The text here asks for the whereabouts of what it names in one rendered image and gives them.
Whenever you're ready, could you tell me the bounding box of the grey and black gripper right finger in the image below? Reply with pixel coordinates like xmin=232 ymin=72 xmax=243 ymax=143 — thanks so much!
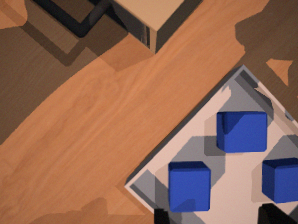
xmin=257 ymin=203 xmax=298 ymax=224

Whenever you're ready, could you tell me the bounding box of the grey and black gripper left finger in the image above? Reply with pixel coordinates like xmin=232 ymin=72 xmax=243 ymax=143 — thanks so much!
xmin=154 ymin=209 xmax=170 ymax=224

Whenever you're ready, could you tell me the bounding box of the blue block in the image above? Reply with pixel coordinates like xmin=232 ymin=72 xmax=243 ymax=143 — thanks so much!
xmin=262 ymin=158 xmax=298 ymax=204
xmin=168 ymin=161 xmax=211 ymax=213
xmin=216 ymin=111 xmax=267 ymax=153

